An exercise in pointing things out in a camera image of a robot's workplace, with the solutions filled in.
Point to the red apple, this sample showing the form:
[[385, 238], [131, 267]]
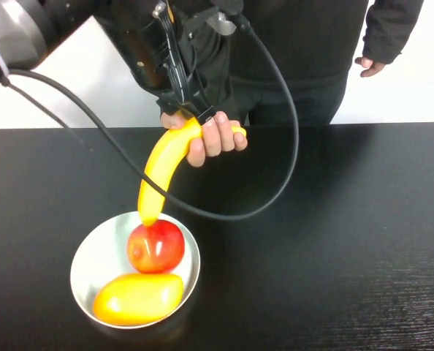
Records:
[[156, 248]]

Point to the orange yellow mango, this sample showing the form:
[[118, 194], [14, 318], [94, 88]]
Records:
[[136, 300]]

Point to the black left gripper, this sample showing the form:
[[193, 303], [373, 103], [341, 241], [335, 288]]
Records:
[[147, 55]]

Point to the person's left hand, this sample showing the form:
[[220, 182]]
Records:
[[372, 67]]

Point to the person's right hand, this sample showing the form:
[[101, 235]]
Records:
[[217, 140]]

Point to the dark jacket torso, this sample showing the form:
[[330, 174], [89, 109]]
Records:
[[312, 36]]

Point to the dark trousers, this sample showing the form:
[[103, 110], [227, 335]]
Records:
[[312, 102]]

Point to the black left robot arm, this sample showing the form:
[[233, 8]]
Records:
[[12, 25]]

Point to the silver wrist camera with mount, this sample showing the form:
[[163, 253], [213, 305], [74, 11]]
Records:
[[220, 20]]

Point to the yellow banana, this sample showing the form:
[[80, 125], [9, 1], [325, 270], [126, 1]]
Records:
[[158, 172]]

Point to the person's left forearm dark sleeve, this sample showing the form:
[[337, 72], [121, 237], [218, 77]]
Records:
[[388, 29]]

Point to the person's right forearm dark sleeve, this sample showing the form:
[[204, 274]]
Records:
[[220, 77]]

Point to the white round plate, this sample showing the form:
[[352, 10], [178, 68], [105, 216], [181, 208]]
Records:
[[100, 252]]

